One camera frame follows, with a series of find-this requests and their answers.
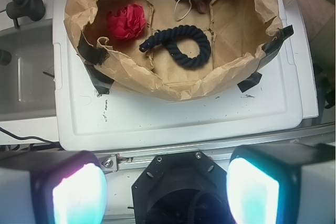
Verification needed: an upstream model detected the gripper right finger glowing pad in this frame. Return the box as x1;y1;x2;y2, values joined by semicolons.
226;143;335;223

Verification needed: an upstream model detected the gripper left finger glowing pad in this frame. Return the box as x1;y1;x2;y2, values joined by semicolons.
1;151;108;223

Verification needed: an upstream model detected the black tape piece right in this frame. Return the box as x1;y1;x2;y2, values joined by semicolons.
237;25;294;93

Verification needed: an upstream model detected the black tape piece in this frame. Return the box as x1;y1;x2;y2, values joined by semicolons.
237;25;294;93
77;32;114;95

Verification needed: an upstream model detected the black tape piece left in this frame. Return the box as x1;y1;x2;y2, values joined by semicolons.
77;32;114;95

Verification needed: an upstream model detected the brown paper bag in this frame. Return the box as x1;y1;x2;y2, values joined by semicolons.
64;0;283;101

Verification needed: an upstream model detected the red crumpled paper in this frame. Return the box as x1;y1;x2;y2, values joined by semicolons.
106;4;147;40

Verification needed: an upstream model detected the silver corner bracket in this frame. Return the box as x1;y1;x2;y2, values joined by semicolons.
98;154;119;174

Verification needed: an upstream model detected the aluminium frame rail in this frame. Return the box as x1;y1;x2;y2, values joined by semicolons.
95;122;335;174

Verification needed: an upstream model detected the black cable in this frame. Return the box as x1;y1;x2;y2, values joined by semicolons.
0;126;60;145

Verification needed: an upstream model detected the black octagonal mount plate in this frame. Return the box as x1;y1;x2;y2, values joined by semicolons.
131;151;235;223

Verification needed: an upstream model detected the dark blue rope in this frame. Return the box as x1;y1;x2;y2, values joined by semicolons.
139;25;212;68

